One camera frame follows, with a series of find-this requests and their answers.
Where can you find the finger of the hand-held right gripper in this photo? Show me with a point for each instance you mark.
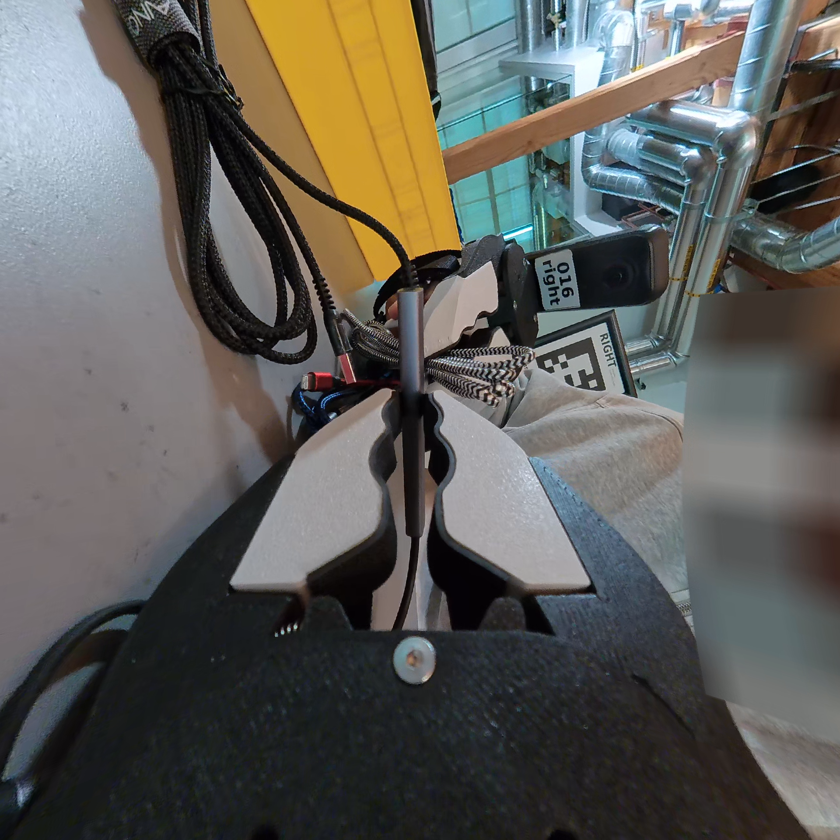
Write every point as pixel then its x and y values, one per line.
pixel 459 302
pixel 453 341

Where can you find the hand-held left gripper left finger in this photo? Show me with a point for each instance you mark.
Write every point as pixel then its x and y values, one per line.
pixel 315 512

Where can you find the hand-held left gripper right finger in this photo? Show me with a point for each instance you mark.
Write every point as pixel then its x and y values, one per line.
pixel 505 518

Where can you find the grey USB hub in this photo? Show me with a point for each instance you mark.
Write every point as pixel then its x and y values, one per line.
pixel 412 407

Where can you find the yellow plastic bin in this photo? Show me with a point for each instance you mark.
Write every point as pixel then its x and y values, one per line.
pixel 354 131

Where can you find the person's right forearm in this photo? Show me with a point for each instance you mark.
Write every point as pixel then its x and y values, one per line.
pixel 590 459

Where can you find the person's right hand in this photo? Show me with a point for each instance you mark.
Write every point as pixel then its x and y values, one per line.
pixel 431 292

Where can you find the framed marker sign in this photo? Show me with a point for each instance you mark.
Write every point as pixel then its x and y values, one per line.
pixel 584 364

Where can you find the wooden beam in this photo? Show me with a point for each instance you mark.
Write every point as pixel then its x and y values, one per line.
pixel 590 108

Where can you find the white shelf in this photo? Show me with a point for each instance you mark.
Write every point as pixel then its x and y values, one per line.
pixel 551 65

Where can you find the corrugated silver pipe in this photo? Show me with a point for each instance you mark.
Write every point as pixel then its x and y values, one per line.
pixel 528 26

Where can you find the person's grey hoodie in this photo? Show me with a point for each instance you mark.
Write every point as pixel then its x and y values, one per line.
pixel 800 774

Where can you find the silver bent duct pipe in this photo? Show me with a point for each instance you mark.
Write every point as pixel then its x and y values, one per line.
pixel 613 46

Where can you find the silver elbow duct pipe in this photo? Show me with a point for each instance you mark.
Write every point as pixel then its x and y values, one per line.
pixel 735 131

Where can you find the silver horizontal duct pipe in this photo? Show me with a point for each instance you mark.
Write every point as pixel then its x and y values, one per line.
pixel 787 249

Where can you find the silver vertical duct pipe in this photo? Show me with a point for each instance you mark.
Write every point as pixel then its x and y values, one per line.
pixel 764 52

